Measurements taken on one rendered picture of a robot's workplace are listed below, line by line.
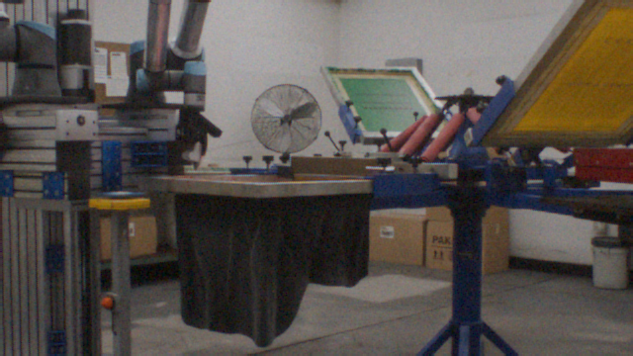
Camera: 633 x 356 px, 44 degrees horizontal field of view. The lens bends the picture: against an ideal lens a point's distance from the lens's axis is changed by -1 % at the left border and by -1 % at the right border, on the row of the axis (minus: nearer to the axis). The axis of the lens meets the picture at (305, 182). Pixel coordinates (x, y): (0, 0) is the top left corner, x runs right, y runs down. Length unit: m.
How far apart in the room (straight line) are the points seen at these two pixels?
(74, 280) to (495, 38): 5.22
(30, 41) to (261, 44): 5.27
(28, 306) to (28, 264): 0.14
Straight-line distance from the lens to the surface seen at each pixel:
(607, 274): 6.38
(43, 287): 2.80
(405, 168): 2.82
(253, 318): 2.36
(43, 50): 2.54
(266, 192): 2.15
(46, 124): 2.44
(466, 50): 7.42
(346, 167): 2.70
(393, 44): 7.95
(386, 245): 7.37
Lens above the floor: 1.12
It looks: 3 degrees down
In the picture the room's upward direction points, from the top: straight up
